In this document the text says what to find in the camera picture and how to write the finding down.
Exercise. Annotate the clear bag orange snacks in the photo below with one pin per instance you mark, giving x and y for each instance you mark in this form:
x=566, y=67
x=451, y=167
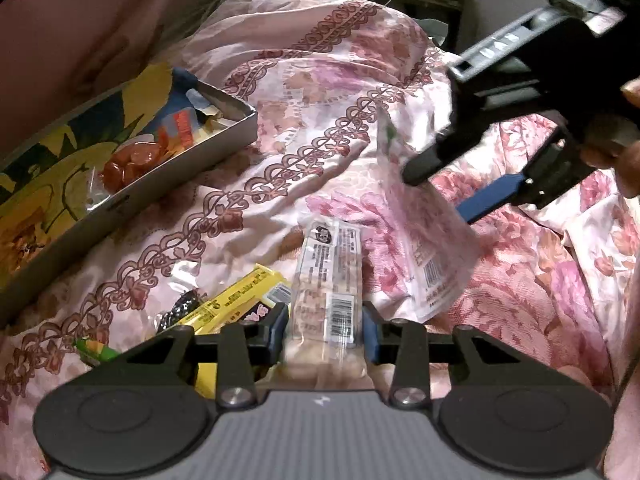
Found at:
x=441, y=249

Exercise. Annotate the pink floral bed quilt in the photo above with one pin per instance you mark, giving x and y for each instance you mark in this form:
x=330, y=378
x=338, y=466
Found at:
x=554, y=283

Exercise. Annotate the cartoon printed tin tray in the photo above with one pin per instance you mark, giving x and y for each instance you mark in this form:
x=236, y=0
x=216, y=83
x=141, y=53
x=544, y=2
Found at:
x=110, y=158

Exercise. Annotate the person's right hand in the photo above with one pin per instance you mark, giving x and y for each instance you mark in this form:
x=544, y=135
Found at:
x=614, y=144

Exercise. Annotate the small black wrapped candy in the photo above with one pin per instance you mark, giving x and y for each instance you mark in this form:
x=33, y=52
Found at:
x=186, y=303

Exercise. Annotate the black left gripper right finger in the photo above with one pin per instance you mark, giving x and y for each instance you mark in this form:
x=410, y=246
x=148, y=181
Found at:
x=404, y=345

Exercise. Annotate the clear green-topped snack packet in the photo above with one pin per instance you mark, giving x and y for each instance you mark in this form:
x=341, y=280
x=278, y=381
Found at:
x=93, y=352

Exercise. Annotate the yellow snack packet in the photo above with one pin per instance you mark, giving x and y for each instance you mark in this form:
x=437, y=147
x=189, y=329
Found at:
x=248, y=299

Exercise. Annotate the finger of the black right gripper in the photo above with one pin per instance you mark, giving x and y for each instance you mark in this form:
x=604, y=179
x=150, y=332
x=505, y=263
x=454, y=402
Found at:
x=447, y=147
x=506, y=190

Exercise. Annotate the gold chestnut snack pouch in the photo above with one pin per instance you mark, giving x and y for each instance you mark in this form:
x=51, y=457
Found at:
x=22, y=238

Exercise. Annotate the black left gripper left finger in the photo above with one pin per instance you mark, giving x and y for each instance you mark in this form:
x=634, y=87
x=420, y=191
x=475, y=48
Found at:
x=245, y=348

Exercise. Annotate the clear rice cracker packet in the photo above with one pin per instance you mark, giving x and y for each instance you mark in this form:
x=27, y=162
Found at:
x=323, y=348

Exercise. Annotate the pink pillow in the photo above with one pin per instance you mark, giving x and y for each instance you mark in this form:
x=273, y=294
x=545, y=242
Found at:
x=57, y=54

